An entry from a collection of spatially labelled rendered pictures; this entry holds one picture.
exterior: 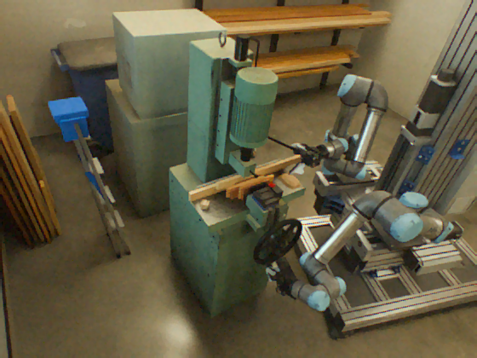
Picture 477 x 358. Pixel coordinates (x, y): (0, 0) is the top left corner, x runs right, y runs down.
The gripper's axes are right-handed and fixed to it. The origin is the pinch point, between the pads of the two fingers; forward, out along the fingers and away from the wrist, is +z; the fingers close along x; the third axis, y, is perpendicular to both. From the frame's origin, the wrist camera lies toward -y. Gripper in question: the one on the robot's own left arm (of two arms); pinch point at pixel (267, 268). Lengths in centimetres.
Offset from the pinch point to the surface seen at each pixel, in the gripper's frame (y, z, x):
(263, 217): -23.5, 2.7, 4.0
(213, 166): -45, 41, 3
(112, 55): -125, 173, -1
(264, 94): -78, -9, 7
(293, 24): -133, 164, 184
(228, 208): -28.5, 16.9, -5.5
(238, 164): -47, 19, 6
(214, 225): -24.8, 12.8, -16.6
